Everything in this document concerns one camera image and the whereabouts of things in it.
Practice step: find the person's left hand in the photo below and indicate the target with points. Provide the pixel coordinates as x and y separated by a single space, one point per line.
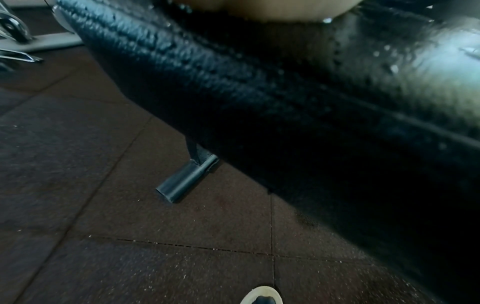
270 9

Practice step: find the black padded bench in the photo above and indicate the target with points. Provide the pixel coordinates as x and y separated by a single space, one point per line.
300 133

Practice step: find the grey gym machine frame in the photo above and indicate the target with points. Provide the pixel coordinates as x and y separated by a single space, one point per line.
56 41

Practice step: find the cream foam slipper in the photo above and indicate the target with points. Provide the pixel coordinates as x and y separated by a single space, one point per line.
249 297

